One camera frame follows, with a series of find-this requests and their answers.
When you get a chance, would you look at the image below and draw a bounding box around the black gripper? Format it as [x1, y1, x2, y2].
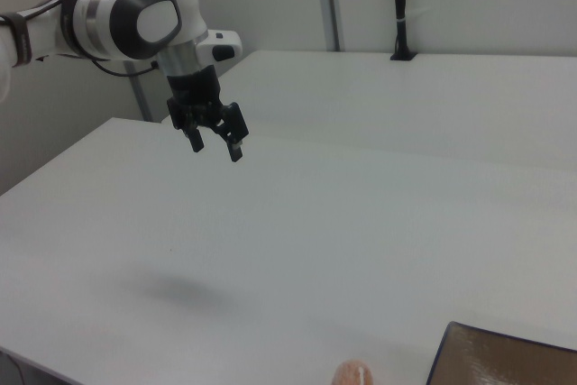
[165, 66, 251, 164]

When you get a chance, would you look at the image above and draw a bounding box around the orange sugared bread roll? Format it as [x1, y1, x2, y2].
[332, 358, 375, 385]

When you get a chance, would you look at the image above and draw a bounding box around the brown ceramic plate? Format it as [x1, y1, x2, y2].
[425, 320, 577, 385]

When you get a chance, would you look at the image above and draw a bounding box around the black pole with base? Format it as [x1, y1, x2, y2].
[389, 0, 418, 62]

